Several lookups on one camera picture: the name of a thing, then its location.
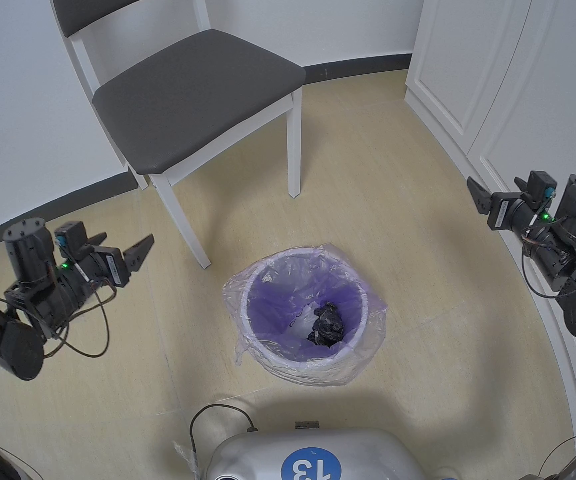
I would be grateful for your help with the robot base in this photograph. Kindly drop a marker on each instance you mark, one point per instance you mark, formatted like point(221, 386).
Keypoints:
point(318, 453)

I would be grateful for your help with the crumpled black plastic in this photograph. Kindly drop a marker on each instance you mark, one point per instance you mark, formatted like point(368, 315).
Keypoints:
point(325, 323)

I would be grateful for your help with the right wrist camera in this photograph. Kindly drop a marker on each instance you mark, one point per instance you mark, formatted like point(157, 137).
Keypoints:
point(542, 187)

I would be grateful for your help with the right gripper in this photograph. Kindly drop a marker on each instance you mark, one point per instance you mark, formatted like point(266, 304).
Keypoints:
point(518, 215)

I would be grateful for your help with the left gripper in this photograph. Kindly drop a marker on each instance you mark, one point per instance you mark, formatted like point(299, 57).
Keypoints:
point(82, 283)

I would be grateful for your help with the purple plastic bag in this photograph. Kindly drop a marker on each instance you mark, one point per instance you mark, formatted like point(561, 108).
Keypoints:
point(268, 288)

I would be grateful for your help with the white wardrobe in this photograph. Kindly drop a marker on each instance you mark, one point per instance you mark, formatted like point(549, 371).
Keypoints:
point(493, 68)

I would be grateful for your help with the white chair grey seat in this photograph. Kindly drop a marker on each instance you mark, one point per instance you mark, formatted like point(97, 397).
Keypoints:
point(193, 93)

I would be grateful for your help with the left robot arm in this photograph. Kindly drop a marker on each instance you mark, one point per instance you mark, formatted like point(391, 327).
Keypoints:
point(12, 338)

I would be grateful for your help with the white trash bin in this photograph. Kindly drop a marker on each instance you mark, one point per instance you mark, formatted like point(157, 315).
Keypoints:
point(245, 318)

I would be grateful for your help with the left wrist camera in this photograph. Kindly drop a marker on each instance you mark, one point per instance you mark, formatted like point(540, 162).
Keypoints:
point(70, 238)

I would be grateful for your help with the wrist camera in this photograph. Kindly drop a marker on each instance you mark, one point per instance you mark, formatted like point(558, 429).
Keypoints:
point(70, 238)
point(542, 187)

